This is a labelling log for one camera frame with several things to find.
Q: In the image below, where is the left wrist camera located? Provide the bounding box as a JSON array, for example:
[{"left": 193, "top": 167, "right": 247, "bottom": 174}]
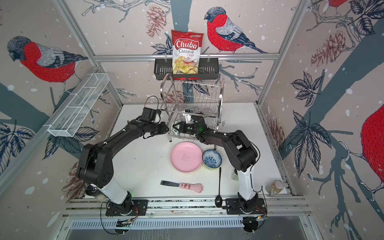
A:
[{"left": 150, "top": 109, "right": 162, "bottom": 123}]

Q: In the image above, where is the red cassava chips bag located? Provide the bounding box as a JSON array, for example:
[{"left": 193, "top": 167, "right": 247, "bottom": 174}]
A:
[{"left": 172, "top": 30, "right": 204, "bottom": 75}]

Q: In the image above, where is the silver two-tier dish rack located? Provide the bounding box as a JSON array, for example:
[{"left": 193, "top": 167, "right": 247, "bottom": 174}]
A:
[{"left": 160, "top": 74, "right": 225, "bottom": 141}]

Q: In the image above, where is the small black lid jar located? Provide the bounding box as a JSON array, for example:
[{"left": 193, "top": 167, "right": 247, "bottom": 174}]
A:
[{"left": 231, "top": 170, "right": 239, "bottom": 181}]

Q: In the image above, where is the black lid jar left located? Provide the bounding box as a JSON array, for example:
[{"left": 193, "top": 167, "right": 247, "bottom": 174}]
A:
[{"left": 85, "top": 188, "right": 106, "bottom": 201}]

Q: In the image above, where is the white wire mesh shelf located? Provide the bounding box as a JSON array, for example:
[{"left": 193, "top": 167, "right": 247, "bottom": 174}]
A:
[{"left": 48, "top": 73, "right": 110, "bottom": 137}]

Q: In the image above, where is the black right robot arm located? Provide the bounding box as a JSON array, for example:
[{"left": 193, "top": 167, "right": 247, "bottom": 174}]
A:
[{"left": 172, "top": 115, "right": 260, "bottom": 213}]

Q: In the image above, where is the lime green bowl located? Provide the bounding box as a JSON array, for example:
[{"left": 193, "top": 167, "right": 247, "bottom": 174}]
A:
[{"left": 205, "top": 166, "right": 220, "bottom": 171}]

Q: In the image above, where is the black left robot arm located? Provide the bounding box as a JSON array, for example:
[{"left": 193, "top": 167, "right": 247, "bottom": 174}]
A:
[{"left": 77, "top": 107, "right": 169, "bottom": 213}]

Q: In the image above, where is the amber glass jar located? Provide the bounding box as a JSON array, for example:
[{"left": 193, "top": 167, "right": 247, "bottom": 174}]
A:
[{"left": 266, "top": 180, "right": 285, "bottom": 196}]

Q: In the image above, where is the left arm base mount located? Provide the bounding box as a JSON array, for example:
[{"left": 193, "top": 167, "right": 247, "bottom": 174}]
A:
[{"left": 106, "top": 199, "right": 149, "bottom": 217}]

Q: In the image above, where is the clear glass cup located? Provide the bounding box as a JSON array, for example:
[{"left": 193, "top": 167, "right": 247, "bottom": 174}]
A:
[
  {"left": 201, "top": 108, "right": 215, "bottom": 117},
  {"left": 186, "top": 107, "right": 202, "bottom": 115}
]

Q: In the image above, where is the black spoon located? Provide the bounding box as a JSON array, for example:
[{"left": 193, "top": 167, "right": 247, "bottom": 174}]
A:
[{"left": 215, "top": 167, "right": 223, "bottom": 208}]

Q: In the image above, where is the blue white floral bowl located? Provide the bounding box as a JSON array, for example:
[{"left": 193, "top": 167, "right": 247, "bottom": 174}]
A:
[{"left": 202, "top": 150, "right": 223, "bottom": 168}]

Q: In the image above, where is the clear glass cup middle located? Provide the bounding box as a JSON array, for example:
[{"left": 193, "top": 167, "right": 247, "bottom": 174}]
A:
[{"left": 201, "top": 108, "right": 215, "bottom": 117}]

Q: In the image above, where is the pink plate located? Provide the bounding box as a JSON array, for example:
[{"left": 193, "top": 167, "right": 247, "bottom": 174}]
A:
[{"left": 170, "top": 142, "right": 203, "bottom": 173}]

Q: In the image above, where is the black wall basket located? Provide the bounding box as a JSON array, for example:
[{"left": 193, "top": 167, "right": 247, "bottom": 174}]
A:
[{"left": 154, "top": 58, "right": 219, "bottom": 81}]

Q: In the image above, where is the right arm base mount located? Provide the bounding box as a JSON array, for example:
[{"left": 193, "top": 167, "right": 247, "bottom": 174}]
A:
[{"left": 223, "top": 198, "right": 267, "bottom": 216}]

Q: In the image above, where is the pink cat paw spatula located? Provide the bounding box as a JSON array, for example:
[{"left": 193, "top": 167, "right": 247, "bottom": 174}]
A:
[{"left": 161, "top": 181, "right": 203, "bottom": 194}]

